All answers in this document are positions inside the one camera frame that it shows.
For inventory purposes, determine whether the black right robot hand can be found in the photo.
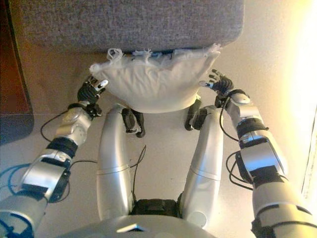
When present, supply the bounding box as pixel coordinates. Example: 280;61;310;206
199;68;235;96

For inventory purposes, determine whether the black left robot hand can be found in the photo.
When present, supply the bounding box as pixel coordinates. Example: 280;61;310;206
77;74;109;105

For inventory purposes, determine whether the white fringed cushion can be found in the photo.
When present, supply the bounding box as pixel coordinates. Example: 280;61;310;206
89;42;222;114

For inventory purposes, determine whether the silver left robot leg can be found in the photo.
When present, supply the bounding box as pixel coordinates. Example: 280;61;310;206
95;103;146;221

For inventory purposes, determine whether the grey fabric armchair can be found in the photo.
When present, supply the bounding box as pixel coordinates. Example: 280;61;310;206
9;0;246;54

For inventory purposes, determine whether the dark wooden cabinet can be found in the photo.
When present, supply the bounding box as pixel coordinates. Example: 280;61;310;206
0;0;34;144

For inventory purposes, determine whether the grey robot torso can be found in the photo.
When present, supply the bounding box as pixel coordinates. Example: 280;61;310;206
59;198;256;238

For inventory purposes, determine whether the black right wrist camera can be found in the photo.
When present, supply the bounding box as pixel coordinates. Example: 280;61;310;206
214;93;230;109

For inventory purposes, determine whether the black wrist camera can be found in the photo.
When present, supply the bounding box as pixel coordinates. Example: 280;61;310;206
85;103;103;117
214;93;230;109

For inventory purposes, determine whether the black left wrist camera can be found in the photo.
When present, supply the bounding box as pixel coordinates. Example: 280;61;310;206
85;103;103;117

